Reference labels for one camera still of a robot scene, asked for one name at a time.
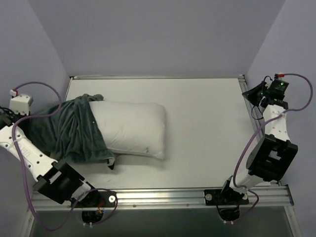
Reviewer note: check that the white pillow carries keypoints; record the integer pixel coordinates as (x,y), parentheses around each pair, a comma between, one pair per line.
(132,128)

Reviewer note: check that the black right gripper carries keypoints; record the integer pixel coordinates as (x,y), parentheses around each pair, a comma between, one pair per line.
(253,94)

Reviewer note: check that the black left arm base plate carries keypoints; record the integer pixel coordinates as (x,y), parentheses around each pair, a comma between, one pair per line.
(97,199)

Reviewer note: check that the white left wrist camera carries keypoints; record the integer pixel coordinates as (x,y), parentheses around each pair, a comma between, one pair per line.
(21,104)

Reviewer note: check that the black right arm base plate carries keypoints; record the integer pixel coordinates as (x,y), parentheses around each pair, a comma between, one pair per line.
(214,197)

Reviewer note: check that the aluminium table edge rail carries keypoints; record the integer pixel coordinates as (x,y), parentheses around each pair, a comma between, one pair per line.
(251,111)

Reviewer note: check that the zebra and grey plush pillowcase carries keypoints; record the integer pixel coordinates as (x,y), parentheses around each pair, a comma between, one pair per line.
(69,131)

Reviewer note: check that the aluminium front mounting rail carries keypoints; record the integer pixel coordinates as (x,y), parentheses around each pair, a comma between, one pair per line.
(137,199)

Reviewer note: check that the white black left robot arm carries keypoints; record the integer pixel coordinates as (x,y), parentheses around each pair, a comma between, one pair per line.
(56,180)

